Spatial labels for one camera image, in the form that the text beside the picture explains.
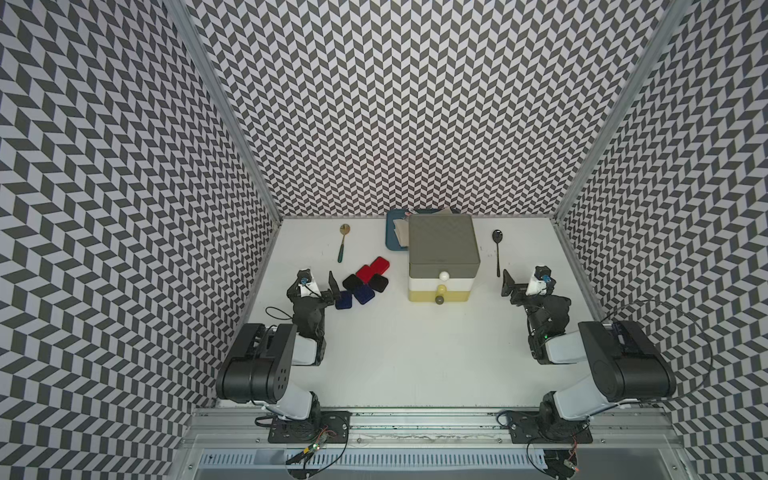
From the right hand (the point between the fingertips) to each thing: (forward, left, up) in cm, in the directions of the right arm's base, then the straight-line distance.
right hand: (519, 272), depth 89 cm
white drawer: (-4, +27, +1) cm, 27 cm away
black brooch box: (+3, +53, -9) cm, 53 cm away
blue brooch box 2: (-1, +48, -10) cm, 49 cm away
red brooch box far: (+9, +44, -9) cm, 46 cm away
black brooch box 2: (+4, +44, -10) cm, 45 cm away
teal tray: (+23, +39, -10) cm, 46 cm away
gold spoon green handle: (+27, +58, -9) cm, 64 cm away
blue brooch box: (-3, +54, -10) cm, 55 cm away
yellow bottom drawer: (-3, +29, -8) cm, 31 cm away
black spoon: (+23, -1, -10) cm, 25 cm away
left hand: (0, +62, 0) cm, 62 cm away
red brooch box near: (+7, +48, -10) cm, 50 cm away
